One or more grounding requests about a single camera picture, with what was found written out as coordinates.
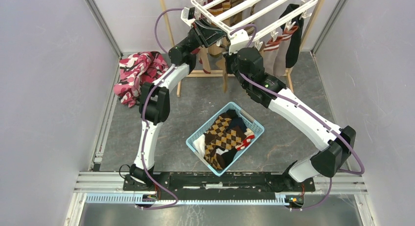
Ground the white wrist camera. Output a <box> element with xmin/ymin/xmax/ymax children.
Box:
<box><xmin>228</xmin><ymin>29</ymin><xmax>250</xmax><ymax>54</ymax></box>
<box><xmin>181</xmin><ymin>7</ymin><xmax>196</xmax><ymax>28</ymax></box>

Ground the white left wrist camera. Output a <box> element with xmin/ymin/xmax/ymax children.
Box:
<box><xmin>181</xmin><ymin>7</ymin><xmax>196</xmax><ymax>28</ymax></box>

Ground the black sock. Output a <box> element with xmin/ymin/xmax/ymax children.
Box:
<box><xmin>281</xmin><ymin>14</ymin><xmax>304</xmax><ymax>68</ymax></box>

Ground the light blue cable tray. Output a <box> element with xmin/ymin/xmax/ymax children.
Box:
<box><xmin>85</xmin><ymin>193</ymin><xmax>289</xmax><ymax>206</ymax></box>

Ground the beige pink sock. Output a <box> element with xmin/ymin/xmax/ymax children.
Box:
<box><xmin>273</xmin><ymin>25</ymin><xmax>298</xmax><ymax>77</ymax></box>

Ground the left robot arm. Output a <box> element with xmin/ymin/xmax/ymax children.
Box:
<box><xmin>129</xmin><ymin>20</ymin><xmax>228</xmax><ymax>191</ymax></box>

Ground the red purple striped sock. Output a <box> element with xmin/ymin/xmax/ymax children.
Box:
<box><xmin>191</xmin><ymin>47</ymin><xmax>211</xmax><ymax>74</ymax></box>

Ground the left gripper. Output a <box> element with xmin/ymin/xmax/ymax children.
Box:
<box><xmin>180</xmin><ymin>18</ymin><xmax>230</xmax><ymax>53</ymax></box>

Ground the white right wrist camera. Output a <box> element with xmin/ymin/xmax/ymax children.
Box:
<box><xmin>228</xmin><ymin>29</ymin><xmax>250</xmax><ymax>54</ymax></box>

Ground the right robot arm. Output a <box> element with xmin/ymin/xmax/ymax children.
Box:
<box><xmin>224</xmin><ymin>47</ymin><xmax>356</xmax><ymax>191</ymax></box>

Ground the white cloth in basket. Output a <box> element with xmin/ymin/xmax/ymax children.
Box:
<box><xmin>193</xmin><ymin>134</ymin><xmax>205</xmax><ymax>158</ymax></box>

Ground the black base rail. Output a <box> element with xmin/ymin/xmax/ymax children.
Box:
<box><xmin>123</xmin><ymin>172</ymin><xmax>316</xmax><ymax>201</ymax></box>

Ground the red santa sock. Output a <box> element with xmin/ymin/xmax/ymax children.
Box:
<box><xmin>236</xmin><ymin>128</ymin><xmax>255</xmax><ymax>151</ymax></box>

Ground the light blue laundry basket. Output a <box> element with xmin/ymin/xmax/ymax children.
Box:
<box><xmin>186</xmin><ymin>102</ymin><xmax>265</xmax><ymax>176</ymax></box>

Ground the navy blue sock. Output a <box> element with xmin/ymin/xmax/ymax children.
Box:
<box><xmin>226</xmin><ymin>117</ymin><xmax>247</xmax><ymax>133</ymax></box>

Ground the pink camouflage cloth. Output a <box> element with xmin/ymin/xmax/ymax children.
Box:
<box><xmin>113</xmin><ymin>51</ymin><xmax>168</xmax><ymax>108</ymax></box>

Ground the wooden hanger stand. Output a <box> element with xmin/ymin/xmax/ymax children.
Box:
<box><xmin>162</xmin><ymin>0</ymin><xmax>325</xmax><ymax>92</ymax></box>

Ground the brown striped sock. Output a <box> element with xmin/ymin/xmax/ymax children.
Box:
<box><xmin>231</xmin><ymin>0</ymin><xmax>260</xmax><ymax>36</ymax></box>

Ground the brown yellow checked sock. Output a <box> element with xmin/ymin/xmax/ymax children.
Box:
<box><xmin>204</xmin><ymin>111</ymin><xmax>246</xmax><ymax>172</ymax></box>

